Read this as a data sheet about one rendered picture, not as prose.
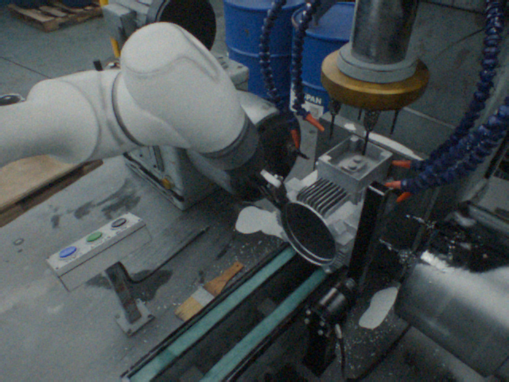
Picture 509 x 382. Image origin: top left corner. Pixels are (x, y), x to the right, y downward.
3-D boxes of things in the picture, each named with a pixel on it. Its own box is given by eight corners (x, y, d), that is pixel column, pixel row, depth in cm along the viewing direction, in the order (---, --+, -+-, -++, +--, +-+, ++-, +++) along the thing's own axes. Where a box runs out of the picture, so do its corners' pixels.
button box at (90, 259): (138, 231, 82) (128, 210, 79) (153, 239, 77) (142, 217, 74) (57, 279, 73) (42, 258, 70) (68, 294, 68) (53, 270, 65)
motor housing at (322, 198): (326, 198, 101) (335, 138, 89) (389, 237, 92) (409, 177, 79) (273, 239, 91) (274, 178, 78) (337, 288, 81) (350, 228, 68)
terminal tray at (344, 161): (347, 159, 89) (351, 134, 84) (386, 181, 83) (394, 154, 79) (313, 183, 83) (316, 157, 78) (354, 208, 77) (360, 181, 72)
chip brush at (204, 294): (234, 259, 102) (234, 257, 101) (247, 269, 99) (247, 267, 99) (172, 313, 90) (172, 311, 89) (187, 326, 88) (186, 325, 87)
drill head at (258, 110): (225, 130, 126) (218, 56, 109) (310, 181, 107) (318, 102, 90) (161, 164, 113) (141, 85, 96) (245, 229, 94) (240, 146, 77)
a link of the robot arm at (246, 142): (215, 89, 56) (232, 113, 61) (175, 137, 55) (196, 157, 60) (258, 112, 51) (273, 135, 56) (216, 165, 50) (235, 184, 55)
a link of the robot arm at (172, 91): (253, 87, 53) (173, 102, 58) (196, -8, 40) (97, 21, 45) (246, 154, 49) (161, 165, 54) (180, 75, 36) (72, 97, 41)
